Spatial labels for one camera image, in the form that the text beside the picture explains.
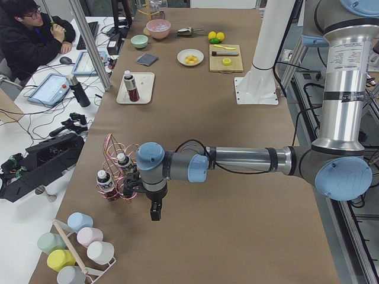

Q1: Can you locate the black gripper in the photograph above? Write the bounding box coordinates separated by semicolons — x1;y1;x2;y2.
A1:
123;173;143;199

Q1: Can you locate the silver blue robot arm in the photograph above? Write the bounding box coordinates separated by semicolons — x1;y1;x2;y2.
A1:
124;1;378;205

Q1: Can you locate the cream plastic tray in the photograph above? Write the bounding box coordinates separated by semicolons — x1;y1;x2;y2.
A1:
116;72;155;105

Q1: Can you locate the yellow donut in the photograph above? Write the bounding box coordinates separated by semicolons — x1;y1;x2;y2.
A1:
184;55;198;65

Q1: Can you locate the dark drink bottle rear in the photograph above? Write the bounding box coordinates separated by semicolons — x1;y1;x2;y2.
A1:
117;153;137;176

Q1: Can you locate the dark drink bottle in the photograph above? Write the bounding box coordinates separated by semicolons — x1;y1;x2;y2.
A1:
97;170;115;198
117;153;137;176

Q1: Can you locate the dark drink bottle front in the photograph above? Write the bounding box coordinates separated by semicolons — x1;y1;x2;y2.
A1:
97;170;115;198

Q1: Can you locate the blue cup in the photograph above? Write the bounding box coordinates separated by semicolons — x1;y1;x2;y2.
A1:
67;212;94;233

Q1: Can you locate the pink cup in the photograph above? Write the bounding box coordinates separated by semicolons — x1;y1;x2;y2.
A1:
76;227;104;248

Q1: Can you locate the white cup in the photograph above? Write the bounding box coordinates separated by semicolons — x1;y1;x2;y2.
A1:
86;241;115;265

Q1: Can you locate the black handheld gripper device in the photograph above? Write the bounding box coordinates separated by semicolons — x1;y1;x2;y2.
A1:
49;112;88;137

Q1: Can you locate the red sauce bottle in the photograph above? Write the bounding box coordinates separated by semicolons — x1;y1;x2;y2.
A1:
123;70;140;102

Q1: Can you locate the mint green cup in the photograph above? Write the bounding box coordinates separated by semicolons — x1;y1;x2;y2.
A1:
37;233;66;255

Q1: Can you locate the yellow cup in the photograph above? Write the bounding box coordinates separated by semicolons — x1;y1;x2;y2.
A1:
47;249;76;272

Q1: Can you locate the grey cup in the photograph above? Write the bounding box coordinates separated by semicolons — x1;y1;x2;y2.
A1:
57;266;86;284

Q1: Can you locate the black thermos bottle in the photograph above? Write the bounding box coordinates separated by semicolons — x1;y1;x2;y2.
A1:
66;73;91;107

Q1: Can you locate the black equipment box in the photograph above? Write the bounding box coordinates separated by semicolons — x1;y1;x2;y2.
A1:
1;133;84;202

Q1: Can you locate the blue teach pendant near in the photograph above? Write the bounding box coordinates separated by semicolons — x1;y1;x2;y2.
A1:
27;73;70;107

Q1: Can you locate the blue teach pendant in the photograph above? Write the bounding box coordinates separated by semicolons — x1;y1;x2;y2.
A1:
27;73;70;107
72;51;108;77

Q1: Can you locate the grey folded cloth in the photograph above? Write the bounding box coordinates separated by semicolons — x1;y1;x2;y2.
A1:
137;53;159;66

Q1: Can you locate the blue teach pendant far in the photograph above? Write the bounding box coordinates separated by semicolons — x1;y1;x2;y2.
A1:
72;51;108;77

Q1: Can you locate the white round plate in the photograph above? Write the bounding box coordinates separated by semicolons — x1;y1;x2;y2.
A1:
176;49;204;66

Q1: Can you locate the black power adapter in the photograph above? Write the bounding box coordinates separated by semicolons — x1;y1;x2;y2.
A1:
107;34;124;56

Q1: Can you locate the black computer mouse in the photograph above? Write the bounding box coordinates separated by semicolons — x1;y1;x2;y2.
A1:
59;56;73;65

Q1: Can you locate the mint green bowl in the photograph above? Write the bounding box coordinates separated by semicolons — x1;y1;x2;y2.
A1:
130;34;149;49

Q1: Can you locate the wooden cutting board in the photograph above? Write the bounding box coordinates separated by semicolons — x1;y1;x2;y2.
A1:
209;44;243;73

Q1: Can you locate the grey black marker tube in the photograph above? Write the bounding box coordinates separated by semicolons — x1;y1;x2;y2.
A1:
211;51;240;56

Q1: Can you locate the lemon half slice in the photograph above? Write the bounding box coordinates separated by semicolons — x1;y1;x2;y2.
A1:
222;58;232;66

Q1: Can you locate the pink bowl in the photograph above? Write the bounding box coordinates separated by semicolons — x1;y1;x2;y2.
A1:
146;19;171;40

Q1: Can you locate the metal scoop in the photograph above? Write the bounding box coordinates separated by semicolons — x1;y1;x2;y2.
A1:
176;27;205;37

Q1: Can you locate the black keyboard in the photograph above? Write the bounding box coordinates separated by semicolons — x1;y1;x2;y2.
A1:
75;21;100;50

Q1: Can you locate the green lime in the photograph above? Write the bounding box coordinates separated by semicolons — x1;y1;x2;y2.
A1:
210;38;220;44

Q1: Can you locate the yellow lemon left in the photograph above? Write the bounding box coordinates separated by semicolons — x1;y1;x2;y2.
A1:
208;31;217;41

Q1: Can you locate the yellow lemon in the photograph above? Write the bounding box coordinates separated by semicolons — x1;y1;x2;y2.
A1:
216;32;225;41
208;31;217;41

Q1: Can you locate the wooden mug tree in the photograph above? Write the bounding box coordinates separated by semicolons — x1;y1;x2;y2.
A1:
137;0;168;20

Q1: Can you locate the yellow lemon right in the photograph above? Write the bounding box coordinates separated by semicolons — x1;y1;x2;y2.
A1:
216;32;225;41

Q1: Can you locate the person in black jacket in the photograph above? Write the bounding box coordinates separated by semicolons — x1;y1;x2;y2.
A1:
1;1;76;81

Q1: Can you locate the rose gold wire bottle rack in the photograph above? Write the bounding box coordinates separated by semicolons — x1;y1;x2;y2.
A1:
97;133;139;203

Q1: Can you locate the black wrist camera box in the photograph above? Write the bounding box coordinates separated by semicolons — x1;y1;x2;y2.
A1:
150;200;162;221

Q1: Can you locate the wooden rack handle rod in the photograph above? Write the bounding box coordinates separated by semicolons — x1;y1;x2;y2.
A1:
52;219;89;275

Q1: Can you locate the aluminium frame post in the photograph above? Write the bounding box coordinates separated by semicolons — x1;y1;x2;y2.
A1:
68;0;111;91

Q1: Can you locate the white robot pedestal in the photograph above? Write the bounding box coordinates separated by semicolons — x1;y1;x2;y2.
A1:
235;0;296;105

